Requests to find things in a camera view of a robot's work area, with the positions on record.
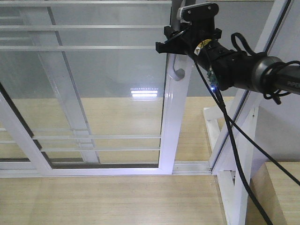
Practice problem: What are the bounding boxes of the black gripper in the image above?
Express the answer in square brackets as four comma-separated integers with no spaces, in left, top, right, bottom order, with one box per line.
[156,20,222,57]

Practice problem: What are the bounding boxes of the white diagonal support brace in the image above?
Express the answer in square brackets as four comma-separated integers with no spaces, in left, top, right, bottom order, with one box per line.
[203,106,258,225]

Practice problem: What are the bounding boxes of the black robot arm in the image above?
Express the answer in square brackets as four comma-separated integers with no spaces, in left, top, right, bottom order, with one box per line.
[156,19,300,102]

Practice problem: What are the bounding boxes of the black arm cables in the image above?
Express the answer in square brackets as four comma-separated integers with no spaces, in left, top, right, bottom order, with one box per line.
[187,32,300,225]

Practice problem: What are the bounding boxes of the white door bottom track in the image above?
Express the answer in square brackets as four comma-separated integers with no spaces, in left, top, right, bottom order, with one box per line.
[172,161,211,175]

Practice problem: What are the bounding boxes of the fixed white framed glass panel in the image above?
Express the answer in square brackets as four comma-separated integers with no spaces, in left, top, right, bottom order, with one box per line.
[0,1,100,169]

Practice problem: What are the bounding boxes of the light wooden box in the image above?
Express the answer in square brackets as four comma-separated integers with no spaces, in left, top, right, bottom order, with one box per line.
[250,162,300,225]

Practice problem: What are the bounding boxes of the light wooden floor platform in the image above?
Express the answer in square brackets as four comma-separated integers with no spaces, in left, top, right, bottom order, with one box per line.
[0,97,226,225]

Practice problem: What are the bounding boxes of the white door jamb frame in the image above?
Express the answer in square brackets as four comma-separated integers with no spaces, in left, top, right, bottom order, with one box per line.
[210,0,295,175]

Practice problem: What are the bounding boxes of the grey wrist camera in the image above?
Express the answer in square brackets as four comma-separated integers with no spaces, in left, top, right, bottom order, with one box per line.
[176,2,219,22]

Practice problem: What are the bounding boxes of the white framed sliding glass door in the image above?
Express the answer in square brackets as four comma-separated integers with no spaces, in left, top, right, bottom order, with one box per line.
[0,0,191,178]

